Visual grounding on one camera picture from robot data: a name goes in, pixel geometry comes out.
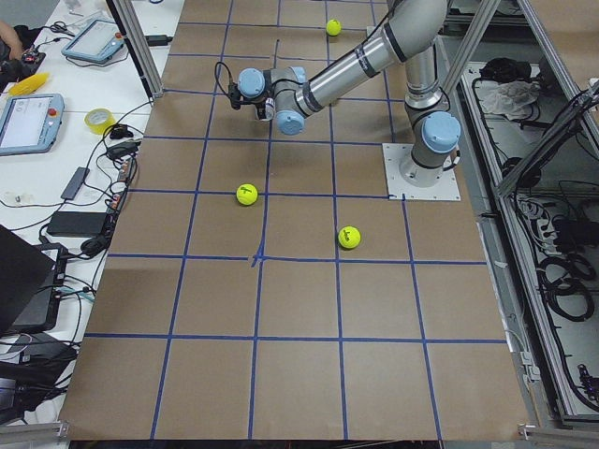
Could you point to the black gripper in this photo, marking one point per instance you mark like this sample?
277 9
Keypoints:
260 110

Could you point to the tennis ball centre left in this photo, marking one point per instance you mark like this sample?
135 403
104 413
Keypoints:
247 194

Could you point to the tennis ball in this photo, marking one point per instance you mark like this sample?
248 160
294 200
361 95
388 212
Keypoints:
247 194
333 27
349 237

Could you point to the tennis ball far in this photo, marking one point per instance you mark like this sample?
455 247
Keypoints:
333 27

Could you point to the tennis ball centre right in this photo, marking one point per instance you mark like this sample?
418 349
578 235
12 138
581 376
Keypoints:
349 237

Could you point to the yellow tape roll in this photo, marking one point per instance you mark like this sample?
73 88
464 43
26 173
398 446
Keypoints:
99 120

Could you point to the blue teach pendant far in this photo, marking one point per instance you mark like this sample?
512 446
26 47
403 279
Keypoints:
96 43

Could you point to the blue teach pendant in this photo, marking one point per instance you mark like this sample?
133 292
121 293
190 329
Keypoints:
96 43
30 123

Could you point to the grey usb hub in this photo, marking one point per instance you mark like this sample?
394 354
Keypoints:
75 183

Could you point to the black power adapter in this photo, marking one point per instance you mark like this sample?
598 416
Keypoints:
76 224

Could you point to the blue teach pendant near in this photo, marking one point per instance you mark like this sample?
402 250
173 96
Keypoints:
30 123

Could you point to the yellow brush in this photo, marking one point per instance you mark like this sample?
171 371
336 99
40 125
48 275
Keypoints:
29 85

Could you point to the white crumpled cloth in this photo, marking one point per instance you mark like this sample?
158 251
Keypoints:
514 100

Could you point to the black laptop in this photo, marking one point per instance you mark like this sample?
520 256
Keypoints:
30 278

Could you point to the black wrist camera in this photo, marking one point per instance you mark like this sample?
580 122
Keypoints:
234 95

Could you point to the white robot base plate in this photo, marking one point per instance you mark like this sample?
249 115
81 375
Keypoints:
408 181

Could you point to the aluminium frame post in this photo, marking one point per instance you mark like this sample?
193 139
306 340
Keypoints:
128 24

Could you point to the aluminium diagonal frame bar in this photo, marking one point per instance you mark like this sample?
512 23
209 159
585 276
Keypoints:
562 128

